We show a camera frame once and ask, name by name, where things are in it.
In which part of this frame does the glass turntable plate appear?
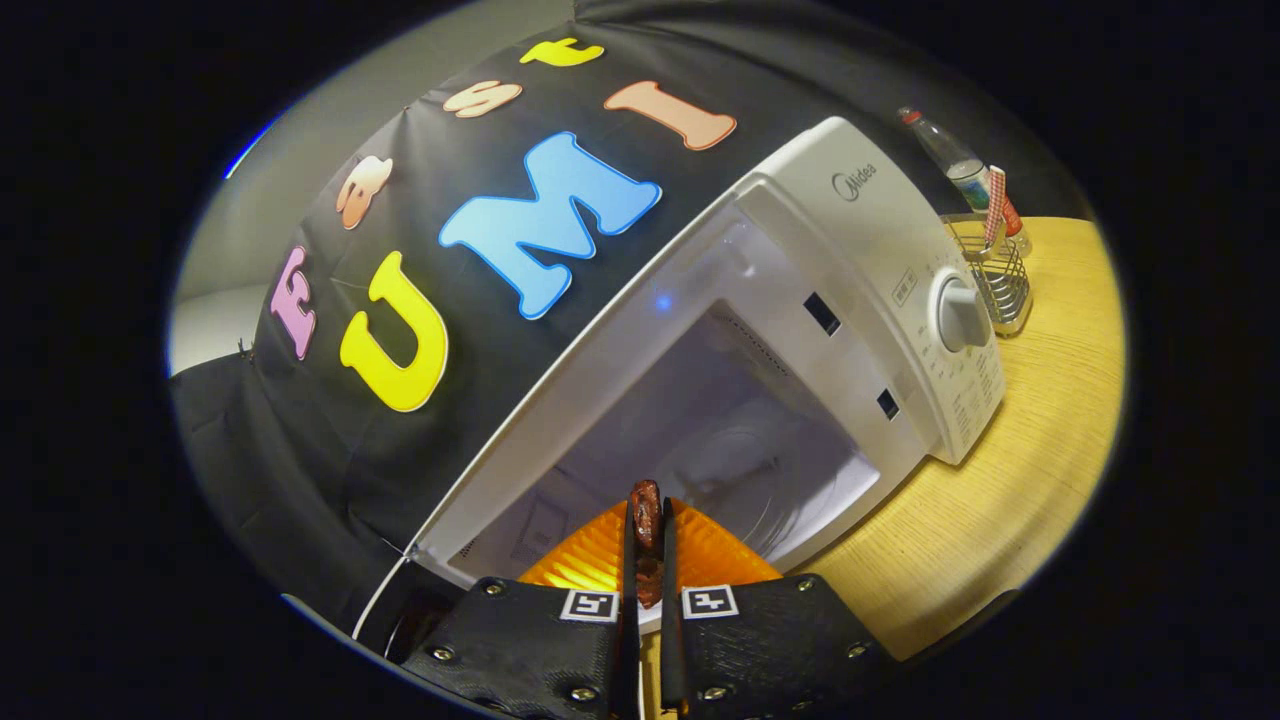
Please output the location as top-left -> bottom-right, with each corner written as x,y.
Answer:
680,425 -> 831,546

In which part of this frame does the wire mesh basket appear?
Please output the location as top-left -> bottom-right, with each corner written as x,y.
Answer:
940,212 -> 1034,337

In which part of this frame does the red meat piece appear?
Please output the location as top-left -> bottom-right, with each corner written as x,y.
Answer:
628,480 -> 666,609

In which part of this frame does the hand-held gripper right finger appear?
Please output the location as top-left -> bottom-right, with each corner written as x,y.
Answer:
660,497 -> 901,720

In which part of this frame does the red checkered stick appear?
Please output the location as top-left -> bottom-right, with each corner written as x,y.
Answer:
983,166 -> 1007,249

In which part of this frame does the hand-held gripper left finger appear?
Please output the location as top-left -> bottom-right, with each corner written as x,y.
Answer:
403,498 -> 641,720

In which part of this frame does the white toaster oven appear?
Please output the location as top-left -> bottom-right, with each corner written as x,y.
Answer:
350,116 -> 1006,641

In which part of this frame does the clear plastic bottle red cap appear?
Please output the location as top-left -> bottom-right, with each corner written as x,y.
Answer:
897,106 -> 1033,259

